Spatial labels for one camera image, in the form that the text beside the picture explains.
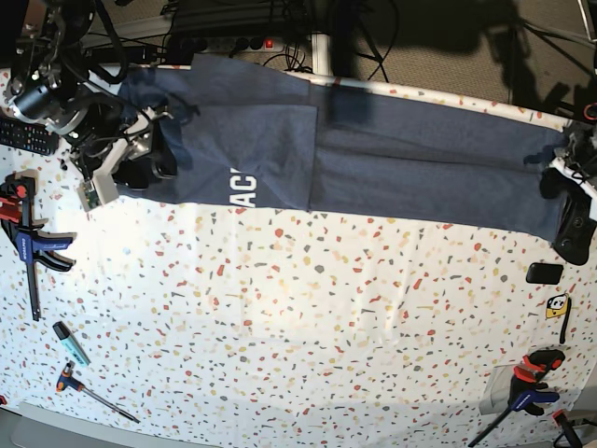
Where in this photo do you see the terrazzo pattern table cloth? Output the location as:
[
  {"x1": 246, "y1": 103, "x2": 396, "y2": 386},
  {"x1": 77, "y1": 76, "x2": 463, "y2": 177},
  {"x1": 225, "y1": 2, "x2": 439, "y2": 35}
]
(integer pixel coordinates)
[{"x1": 1, "y1": 74, "x2": 596, "y2": 447}]

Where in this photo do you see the yellow panda keychain strap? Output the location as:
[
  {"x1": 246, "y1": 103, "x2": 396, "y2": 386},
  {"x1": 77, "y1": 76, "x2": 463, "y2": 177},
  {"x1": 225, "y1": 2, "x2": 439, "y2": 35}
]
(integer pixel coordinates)
[{"x1": 545, "y1": 292, "x2": 574, "y2": 345}]

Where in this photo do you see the red black clamp corner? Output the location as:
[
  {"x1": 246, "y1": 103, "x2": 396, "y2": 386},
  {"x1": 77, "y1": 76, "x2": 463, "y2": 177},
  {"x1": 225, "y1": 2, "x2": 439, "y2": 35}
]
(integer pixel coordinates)
[{"x1": 552, "y1": 410, "x2": 583, "y2": 448}]

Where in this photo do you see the black game controller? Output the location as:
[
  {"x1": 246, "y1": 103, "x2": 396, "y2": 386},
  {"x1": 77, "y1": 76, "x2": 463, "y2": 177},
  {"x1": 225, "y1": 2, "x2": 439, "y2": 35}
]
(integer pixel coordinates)
[{"x1": 552, "y1": 182, "x2": 596, "y2": 266}]

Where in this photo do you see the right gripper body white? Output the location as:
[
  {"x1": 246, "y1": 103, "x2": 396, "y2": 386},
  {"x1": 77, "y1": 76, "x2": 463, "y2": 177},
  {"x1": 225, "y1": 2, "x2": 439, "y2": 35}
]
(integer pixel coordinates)
[{"x1": 69, "y1": 107, "x2": 157, "y2": 212}]

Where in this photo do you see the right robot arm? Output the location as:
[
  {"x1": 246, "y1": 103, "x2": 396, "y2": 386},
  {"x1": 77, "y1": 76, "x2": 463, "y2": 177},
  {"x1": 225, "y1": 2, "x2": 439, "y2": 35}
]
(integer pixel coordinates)
[{"x1": 6, "y1": 1, "x2": 177, "y2": 211}]

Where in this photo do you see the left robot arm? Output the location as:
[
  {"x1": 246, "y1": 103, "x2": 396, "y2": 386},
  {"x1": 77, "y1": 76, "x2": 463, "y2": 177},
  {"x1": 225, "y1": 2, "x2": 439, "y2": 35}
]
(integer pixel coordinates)
[{"x1": 543, "y1": 1, "x2": 596, "y2": 145}]

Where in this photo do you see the orange blue T-handle screwdriver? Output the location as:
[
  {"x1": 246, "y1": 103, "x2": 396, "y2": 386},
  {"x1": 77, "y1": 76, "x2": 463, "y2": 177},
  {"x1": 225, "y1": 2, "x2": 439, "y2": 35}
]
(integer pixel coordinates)
[{"x1": 56, "y1": 361, "x2": 140, "y2": 424}]

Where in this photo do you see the blue black bar clamp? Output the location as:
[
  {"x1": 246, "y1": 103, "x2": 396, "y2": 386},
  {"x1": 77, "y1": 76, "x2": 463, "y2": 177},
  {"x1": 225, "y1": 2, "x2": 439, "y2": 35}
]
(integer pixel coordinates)
[{"x1": 1, "y1": 174, "x2": 75, "y2": 322}]

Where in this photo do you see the light blue highlighter pen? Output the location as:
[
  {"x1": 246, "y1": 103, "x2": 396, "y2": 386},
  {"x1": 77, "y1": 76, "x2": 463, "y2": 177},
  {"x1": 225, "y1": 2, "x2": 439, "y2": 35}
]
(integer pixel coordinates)
[{"x1": 52, "y1": 321, "x2": 90, "y2": 367}]

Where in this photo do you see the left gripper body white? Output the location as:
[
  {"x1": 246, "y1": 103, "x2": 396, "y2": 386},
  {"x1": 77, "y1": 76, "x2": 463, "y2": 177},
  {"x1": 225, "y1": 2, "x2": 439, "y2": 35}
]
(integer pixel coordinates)
[{"x1": 552, "y1": 122, "x2": 596, "y2": 187}]

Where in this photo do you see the black TV remote control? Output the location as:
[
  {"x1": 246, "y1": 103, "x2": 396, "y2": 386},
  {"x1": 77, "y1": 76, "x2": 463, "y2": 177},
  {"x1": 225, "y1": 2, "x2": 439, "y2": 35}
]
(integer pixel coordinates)
[{"x1": 1, "y1": 117, "x2": 59, "y2": 156}]

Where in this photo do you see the white table leg post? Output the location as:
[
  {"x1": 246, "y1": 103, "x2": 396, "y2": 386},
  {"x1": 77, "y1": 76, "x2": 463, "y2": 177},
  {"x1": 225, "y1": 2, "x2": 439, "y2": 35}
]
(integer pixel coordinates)
[{"x1": 311, "y1": 33, "x2": 332, "y2": 77}]

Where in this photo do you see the small black rectangular case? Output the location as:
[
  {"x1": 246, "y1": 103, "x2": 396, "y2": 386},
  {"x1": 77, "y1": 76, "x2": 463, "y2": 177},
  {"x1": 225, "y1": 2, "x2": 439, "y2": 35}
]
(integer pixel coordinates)
[{"x1": 525, "y1": 262, "x2": 563, "y2": 286}]

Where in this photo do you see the blue grey T-shirt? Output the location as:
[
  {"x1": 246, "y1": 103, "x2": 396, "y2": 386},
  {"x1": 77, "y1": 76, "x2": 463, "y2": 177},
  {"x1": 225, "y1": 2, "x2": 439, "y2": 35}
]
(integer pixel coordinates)
[{"x1": 119, "y1": 55, "x2": 565, "y2": 240}]

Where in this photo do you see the blue bar clamp right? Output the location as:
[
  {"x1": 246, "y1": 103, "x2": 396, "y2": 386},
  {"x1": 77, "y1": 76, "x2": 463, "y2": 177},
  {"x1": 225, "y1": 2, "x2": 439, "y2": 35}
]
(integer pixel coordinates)
[{"x1": 468, "y1": 349, "x2": 565, "y2": 447}]

